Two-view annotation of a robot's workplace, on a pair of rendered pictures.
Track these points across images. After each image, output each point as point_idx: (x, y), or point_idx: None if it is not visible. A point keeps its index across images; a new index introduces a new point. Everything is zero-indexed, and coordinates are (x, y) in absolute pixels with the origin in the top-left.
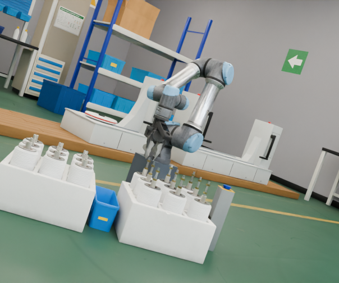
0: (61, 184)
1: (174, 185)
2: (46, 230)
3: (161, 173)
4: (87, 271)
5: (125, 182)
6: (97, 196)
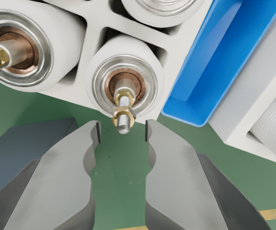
0: None
1: None
2: None
3: None
4: None
5: (149, 117)
6: (185, 111)
